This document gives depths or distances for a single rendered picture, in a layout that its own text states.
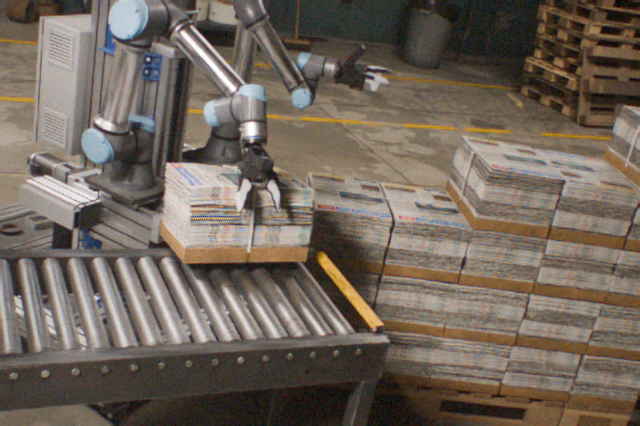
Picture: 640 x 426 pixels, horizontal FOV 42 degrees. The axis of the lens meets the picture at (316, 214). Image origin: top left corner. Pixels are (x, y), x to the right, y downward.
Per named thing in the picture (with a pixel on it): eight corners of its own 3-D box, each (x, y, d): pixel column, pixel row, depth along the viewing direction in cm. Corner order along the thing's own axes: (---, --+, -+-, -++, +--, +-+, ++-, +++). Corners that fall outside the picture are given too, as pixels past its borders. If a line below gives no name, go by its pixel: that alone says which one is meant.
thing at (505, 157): (460, 137, 319) (461, 134, 319) (529, 147, 325) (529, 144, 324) (489, 170, 286) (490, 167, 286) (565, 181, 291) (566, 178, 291)
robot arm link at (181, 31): (157, 15, 262) (257, 125, 254) (134, 17, 253) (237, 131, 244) (174, -13, 256) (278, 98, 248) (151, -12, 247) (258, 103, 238)
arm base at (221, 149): (194, 153, 316) (198, 129, 312) (219, 146, 328) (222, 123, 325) (225, 166, 310) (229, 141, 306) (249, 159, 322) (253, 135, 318)
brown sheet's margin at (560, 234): (517, 198, 334) (520, 189, 332) (583, 209, 338) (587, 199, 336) (548, 238, 299) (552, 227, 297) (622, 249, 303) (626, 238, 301)
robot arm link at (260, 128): (271, 122, 228) (243, 121, 225) (271, 139, 228) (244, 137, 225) (261, 128, 235) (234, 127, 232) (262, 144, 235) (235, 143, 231)
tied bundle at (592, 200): (515, 200, 334) (532, 147, 325) (583, 210, 338) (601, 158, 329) (546, 240, 299) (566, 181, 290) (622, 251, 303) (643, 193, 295)
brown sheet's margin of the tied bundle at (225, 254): (208, 233, 260) (209, 220, 259) (237, 262, 235) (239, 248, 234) (159, 233, 254) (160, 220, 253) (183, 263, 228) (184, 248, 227)
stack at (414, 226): (270, 347, 352) (306, 168, 321) (526, 377, 370) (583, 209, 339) (274, 403, 317) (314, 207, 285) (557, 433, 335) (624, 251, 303)
